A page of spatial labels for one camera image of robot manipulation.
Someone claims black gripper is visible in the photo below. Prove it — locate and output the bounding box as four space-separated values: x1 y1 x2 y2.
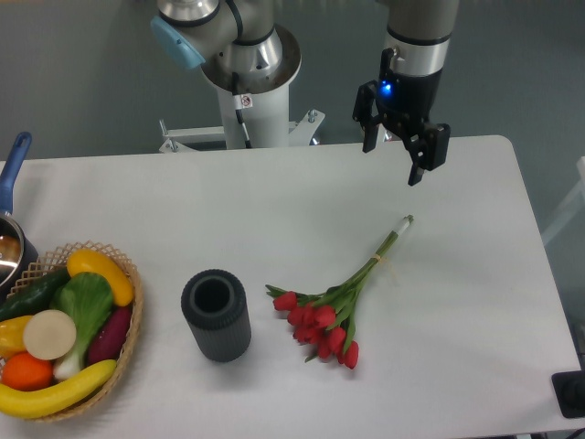
352 48 451 186

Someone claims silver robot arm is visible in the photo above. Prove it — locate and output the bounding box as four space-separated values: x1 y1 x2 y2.
151 1 458 185

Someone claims red tulip bouquet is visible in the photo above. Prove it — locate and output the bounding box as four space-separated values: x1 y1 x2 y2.
265 215 414 369

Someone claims dark grey ribbed vase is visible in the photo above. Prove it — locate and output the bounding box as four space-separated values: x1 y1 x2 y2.
181 269 251 362

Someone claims black device at table edge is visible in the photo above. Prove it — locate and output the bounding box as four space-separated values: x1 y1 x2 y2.
551 370 585 419

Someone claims yellow squash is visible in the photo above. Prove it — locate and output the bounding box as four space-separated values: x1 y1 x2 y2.
66 249 134 307

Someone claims green bok choy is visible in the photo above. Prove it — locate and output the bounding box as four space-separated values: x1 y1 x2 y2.
49 273 113 381

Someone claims purple sweet potato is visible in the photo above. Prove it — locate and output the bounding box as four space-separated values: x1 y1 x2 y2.
87 306 132 365

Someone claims woven wicker basket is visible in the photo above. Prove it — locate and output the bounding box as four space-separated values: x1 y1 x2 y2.
1 241 144 422

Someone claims dark green cucumber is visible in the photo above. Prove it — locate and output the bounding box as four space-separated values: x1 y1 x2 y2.
1 268 70 321

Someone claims yellow bell pepper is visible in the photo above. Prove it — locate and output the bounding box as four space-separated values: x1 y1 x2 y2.
0 316 32 359

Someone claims orange fruit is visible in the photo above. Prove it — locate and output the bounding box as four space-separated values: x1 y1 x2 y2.
1 352 53 391

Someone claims long yellow banana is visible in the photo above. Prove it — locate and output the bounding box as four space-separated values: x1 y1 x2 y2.
1 359 117 420

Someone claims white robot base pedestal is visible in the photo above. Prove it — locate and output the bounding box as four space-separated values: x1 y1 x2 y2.
159 83 325 154

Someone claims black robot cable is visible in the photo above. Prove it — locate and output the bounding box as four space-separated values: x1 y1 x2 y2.
230 71 254 150

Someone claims white frame at right edge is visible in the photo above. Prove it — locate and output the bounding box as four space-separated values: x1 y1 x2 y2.
541 156 584 247

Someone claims blue handled saucepan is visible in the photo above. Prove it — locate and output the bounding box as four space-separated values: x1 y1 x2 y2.
1 132 38 304

